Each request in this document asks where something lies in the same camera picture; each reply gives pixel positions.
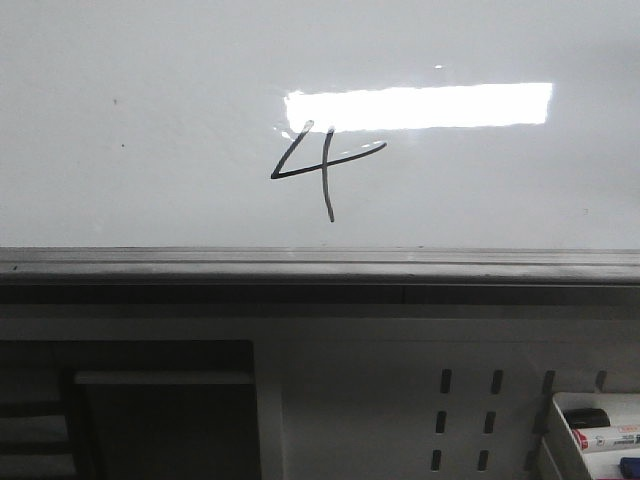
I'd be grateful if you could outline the white marker tray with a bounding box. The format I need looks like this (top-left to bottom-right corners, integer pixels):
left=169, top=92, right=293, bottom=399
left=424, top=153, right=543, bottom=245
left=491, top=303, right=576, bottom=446
left=538, top=393, right=639, bottom=479

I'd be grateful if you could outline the white whiteboard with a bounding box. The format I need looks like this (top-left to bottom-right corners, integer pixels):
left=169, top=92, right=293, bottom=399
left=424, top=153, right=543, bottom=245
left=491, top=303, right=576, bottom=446
left=1, top=1, right=639, bottom=285

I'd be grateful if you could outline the red capped marker in tray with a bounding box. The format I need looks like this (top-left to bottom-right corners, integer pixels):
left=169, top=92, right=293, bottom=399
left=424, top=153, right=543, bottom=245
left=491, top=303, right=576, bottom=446
left=571, top=424, right=639, bottom=453

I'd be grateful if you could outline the blue capped marker in tray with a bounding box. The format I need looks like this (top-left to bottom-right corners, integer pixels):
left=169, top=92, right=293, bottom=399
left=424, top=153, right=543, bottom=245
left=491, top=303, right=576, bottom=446
left=619, top=457, right=640, bottom=479

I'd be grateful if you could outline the white pegboard panel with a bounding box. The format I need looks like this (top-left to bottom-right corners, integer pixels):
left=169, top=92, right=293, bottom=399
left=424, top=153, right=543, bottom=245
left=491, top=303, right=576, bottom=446
left=1, top=304, right=639, bottom=479

